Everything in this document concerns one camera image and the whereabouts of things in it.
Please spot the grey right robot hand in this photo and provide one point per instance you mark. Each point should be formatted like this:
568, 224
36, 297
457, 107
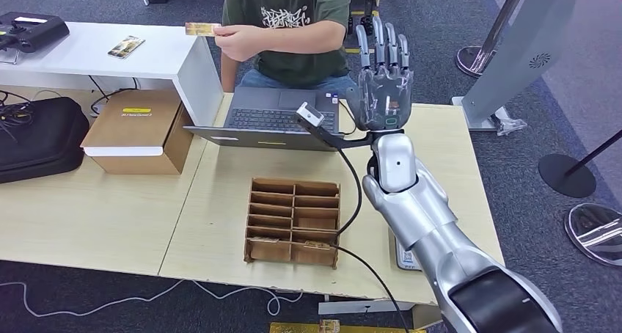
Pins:
384, 102

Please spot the person's left hand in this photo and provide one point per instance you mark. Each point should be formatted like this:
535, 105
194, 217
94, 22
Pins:
235, 41

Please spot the autumn trees ID card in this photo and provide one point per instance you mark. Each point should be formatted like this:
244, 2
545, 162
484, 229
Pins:
201, 29

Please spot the yellow room key card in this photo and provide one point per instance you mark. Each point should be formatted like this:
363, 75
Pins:
316, 245

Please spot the person's left forearm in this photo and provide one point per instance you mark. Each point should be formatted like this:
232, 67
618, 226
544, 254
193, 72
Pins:
301, 37

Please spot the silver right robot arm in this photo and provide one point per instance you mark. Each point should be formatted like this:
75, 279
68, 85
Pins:
427, 219

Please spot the person's right forearm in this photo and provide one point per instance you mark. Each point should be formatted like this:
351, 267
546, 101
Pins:
227, 73

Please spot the person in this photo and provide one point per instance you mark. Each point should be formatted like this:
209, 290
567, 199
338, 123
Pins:
291, 63

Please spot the cardboard card organiser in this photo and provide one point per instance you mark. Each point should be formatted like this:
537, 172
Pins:
291, 224

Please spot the white card reader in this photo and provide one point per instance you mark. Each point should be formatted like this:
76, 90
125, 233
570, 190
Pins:
407, 259

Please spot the card in organiser slot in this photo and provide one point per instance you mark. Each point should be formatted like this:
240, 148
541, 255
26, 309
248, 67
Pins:
265, 240

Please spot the grey laptop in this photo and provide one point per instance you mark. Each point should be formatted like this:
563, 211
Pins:
272, 119

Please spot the yellow floor tape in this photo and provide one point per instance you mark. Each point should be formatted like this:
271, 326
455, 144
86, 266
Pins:
360, 13

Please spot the chrome stanchion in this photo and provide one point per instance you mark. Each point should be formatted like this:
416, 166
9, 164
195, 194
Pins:
474, 61
596, 232

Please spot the smartphone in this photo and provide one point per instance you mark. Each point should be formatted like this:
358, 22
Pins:
126, 47

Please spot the clear plastic bag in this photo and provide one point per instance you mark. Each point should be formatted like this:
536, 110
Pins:
510, 124

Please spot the cardboard box with yellow label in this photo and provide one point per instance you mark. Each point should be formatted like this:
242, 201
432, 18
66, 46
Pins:
131, 126

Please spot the white shelf desk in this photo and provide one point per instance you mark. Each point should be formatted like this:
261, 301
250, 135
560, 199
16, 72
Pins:
97, 58

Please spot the grey kiosk stand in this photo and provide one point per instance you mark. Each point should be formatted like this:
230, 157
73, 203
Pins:
527, 54

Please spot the black stanchion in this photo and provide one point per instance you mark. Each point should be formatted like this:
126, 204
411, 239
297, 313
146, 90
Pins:
566, 176

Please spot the black controller device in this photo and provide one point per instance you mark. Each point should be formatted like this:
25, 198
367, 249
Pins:
31, 31

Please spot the black carry case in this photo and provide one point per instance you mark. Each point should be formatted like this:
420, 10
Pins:
39, 141

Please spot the gold box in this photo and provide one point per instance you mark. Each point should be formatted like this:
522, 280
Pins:
301, 328

